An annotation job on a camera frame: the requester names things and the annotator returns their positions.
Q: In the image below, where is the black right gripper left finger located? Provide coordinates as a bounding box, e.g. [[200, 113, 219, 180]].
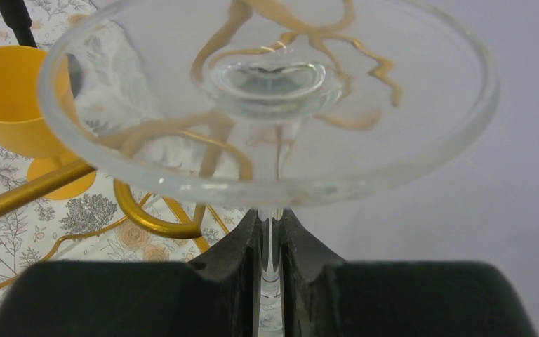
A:
[[0, 210, 260, 336]]

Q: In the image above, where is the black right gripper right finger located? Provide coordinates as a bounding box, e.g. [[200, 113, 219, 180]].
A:
[[279, 211, 536, 336]]

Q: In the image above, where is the clear wine glass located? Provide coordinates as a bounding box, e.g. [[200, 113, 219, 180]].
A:
[[38, 1, 500, 336]]

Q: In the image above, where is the yellow plastic wine glass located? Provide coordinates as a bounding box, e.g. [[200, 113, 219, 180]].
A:
[[0, 46, 78, 181]]

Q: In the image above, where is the floral patterned tablecloth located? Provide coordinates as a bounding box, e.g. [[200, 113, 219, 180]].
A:
[[0, 1, 246, 304]]

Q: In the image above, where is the black stand with pink microphone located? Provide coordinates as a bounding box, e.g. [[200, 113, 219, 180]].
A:
[[0, 0, 37, 48]]

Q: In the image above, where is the gold wire wine glass rack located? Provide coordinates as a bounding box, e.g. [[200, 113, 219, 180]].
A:
[[0, 1, 402, 239]]

